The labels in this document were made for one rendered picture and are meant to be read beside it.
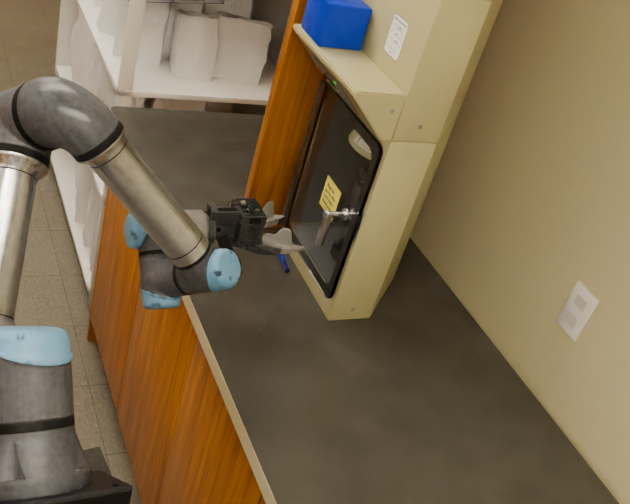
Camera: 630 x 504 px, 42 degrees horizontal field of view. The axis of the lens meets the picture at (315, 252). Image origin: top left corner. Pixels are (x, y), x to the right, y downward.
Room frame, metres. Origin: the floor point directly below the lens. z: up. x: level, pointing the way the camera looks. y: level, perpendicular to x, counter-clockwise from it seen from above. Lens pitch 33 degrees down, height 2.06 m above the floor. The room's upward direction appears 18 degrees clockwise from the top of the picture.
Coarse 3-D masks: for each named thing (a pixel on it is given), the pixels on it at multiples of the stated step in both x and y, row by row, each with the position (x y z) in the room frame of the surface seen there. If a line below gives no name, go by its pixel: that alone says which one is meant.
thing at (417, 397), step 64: (128, 128) 2.07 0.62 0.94; (192, 128) 2.20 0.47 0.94; (256, 128) 2.33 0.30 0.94; (192, 192) 1.84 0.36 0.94; (256, 256) 1.65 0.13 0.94; (192, 320) 1.38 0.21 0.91; (256, 320) 1.41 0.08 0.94; (320, 320) 1.48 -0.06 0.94; (384, 320) 1.55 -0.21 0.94; (448, 320) 1.64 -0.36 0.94; (256, 384) 1.21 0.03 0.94; (320, 384) 1.27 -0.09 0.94; (384, 384) 1.33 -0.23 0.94; (448, 384) 1.40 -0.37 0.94; (512, 384) 1.47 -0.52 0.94; (256, 448) 1.05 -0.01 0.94; (320, 448) 1.10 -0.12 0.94; (384, 448) 1.15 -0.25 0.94; (448, 448) 1.21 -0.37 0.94; (512, 448) 1.26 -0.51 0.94
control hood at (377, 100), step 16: (304, 32) 1.65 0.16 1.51; (320, 48) 1.59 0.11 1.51; (336, 48) 1.62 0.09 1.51; (336, 64) 1.53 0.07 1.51; (352, 64) 1.56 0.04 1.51; (368, 64) 1.59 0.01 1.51; (336, 80) 1.53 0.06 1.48; (352, 80) 1.47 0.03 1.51; (368, 80) 1.50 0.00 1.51; (384, 80) 1.53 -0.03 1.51; (352, 96) 1.44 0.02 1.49; (368, 96) 1.44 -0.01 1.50; (384, 96) 1.46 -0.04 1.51; (400, 96) 1.48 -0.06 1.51; (368, 112) 1.45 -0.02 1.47; (384, 112) 1.47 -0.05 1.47; (400, 112) 1.49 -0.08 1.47; (384, 128) 1.47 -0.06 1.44
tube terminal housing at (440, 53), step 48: (384, 0) 1.64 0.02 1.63; (432, 0) 1.51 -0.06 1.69; (480, 0) 1.53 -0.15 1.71; (432, 48) 1.50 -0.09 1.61; (480, 48) 1.66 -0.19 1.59; (432, 96) 1.52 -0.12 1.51; (384, 144) 1.50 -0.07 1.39; (432, 144) 1.54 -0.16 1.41; (384, 192) 1.50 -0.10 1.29; (384, 240) 1.52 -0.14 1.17; (336, 288) 1.50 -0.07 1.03; (384, 288) 1.62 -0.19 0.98
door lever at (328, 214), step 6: (330, 210) 1.51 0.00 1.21; (342, 210) 1.53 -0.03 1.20; (324, 216) 1.49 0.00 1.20; (330, 216) 1.49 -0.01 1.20; (336, 216) 1.51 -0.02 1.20; (342, 216) 1.51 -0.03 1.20; (324, 222) 1.49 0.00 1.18; (324, 228) 1.49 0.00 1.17; (318, 234) 1.50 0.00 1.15; (324, 234) 1.49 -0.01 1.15; (318, 240) 1.49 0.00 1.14; (318, 246) 1.49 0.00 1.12
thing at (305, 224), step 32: (320, 128) 1.70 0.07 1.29; (352, 128) 1.59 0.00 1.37; (320, 160) 1.66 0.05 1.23; (352, 160) 1.56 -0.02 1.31; (320, 192) 1.63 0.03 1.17; (352, 192) 1.52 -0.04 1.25; (288, 224) 1.71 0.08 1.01; (320, 224) 1.59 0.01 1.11; (352, 224) 1.49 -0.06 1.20; (320, 256) 1.56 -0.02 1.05; (320, 288) 1.52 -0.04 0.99
